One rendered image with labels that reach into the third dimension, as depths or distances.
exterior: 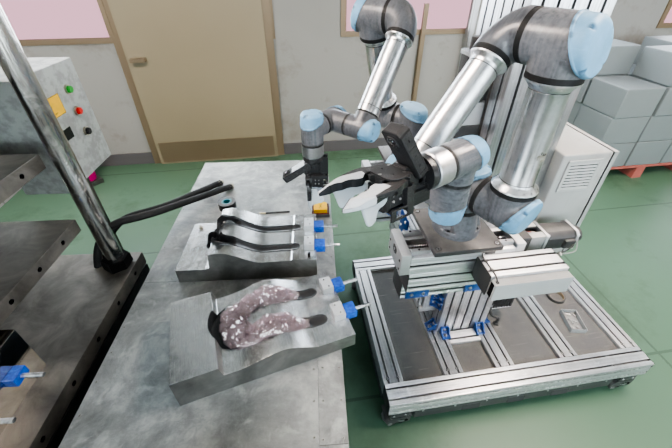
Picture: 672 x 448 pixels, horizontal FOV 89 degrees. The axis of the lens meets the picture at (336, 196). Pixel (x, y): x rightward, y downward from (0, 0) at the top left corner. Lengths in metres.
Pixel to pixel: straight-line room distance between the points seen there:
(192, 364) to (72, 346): 0.48
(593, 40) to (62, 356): 1.56
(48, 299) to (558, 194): 1.84
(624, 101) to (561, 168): 2.42
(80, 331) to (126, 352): 0.21
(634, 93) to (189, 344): 3.62
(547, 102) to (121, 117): 3.62
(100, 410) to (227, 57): 2.85
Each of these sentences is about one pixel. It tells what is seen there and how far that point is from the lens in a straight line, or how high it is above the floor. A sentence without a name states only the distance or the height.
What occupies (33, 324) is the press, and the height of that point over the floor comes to 0.78.
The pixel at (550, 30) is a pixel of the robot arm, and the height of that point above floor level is 1.65.
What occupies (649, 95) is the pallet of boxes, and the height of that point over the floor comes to 0.83.
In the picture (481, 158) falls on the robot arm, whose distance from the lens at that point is 0.73.
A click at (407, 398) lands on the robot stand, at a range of 1.73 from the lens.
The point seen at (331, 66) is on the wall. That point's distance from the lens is 3.52.
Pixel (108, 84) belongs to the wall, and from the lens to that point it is 3.86.
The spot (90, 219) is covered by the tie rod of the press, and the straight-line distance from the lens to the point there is 1.43.
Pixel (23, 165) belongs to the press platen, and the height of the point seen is 1.29.
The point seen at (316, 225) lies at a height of 0.90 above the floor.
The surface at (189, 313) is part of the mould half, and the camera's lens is 1.14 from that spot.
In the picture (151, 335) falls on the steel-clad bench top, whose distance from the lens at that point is 1.29.
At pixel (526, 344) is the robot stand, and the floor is 0.21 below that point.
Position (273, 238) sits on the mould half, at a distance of 1.34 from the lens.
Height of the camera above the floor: 1.77
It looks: 35 degrees down
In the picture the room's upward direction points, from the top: straight up
